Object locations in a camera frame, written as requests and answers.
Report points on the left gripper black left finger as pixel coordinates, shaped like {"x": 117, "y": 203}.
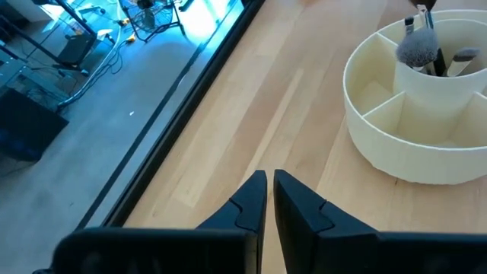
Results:
{"x": 160, "y": 251}

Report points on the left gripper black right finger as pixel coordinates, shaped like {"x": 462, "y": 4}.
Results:
{"x": 342, "y": 247}

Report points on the fluffy round-head makeup brush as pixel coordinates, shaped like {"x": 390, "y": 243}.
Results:
{"x": 417, "y": 47}

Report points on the black makeup brush silver ferrule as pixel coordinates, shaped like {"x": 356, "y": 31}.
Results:
{"x": 428, "y": 17}
{"x": 409, "y": 24}

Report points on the white ribbed round organizer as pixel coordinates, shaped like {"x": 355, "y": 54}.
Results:
{"x": 411, "y": 152}

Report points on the large black cabinet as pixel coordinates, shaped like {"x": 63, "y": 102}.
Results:
{"x": 26, "y": 125}

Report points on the black equipment box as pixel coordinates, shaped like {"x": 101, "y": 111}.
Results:
{"x": 78, "y": 47}

